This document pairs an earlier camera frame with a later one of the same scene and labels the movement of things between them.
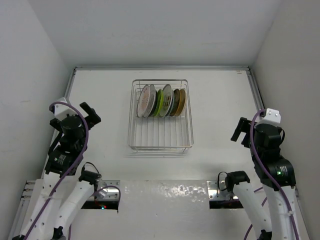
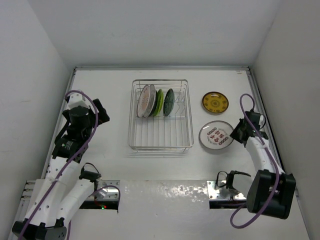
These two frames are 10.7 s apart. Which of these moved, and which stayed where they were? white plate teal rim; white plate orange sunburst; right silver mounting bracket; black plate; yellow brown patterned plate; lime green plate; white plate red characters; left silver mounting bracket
Moved: yellow brown patterned plate; white plate teal rim; white plate red characters
Stayed: white plate orange sunburst; lime green plate; black plate; right silver mounting bracket; left silver mounting bracket
